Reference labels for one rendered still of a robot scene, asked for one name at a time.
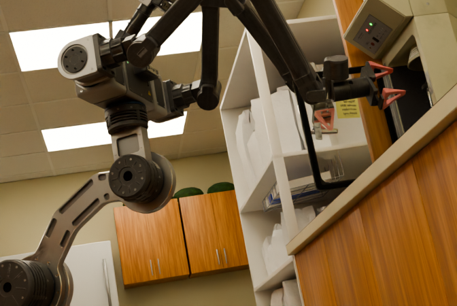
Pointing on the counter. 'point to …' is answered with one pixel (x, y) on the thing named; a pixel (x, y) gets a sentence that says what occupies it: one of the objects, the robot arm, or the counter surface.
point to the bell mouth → (415, 59)
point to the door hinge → (394, 107)
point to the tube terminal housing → (424, 20)
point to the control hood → (394, 6)
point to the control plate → (364, 39)
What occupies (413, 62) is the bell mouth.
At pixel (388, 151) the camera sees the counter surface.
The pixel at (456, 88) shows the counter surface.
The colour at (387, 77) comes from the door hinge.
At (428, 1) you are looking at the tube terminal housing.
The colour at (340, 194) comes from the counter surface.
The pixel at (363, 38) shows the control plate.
